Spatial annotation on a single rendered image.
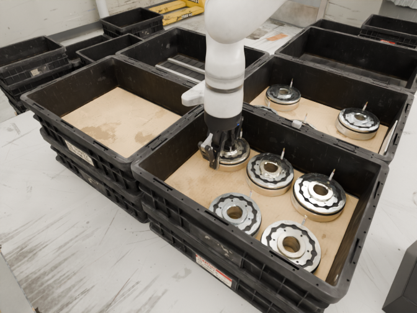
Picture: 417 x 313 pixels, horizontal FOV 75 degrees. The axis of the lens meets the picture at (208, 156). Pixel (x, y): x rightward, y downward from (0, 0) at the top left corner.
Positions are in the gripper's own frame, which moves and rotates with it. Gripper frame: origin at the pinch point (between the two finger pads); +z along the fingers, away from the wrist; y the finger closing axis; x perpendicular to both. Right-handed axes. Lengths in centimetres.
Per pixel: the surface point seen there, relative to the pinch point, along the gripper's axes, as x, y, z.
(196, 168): 3.6, -4.7, 2.3
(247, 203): -12.0, -7.6, -0.6
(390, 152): -29.9, 15.1, -7.8
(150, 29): 142, 106, 33
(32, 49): 176, 32, 32
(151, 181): 1.9, -18.9, -7.7
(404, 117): -29.7, 29.2, -7.8
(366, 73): -15, 68, 2
